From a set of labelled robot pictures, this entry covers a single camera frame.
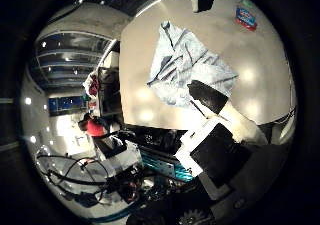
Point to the black table edge frame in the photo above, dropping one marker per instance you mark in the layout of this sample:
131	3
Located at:
156	138

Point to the white blue-striped cloth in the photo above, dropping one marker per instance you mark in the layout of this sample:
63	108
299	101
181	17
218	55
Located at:
180	61

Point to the teal metal box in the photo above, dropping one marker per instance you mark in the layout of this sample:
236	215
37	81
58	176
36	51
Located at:
160	163

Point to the black shelf unit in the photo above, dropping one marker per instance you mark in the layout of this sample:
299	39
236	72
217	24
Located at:
110	95

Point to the white box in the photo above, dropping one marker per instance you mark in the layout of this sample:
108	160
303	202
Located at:
128	158

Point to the clear spray bottle red liquid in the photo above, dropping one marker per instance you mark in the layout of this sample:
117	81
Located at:
246	18

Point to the person in red shirt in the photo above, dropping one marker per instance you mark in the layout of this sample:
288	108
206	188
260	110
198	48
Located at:
95	129

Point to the blue screen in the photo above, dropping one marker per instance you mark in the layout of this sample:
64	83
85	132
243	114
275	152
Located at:
66	103

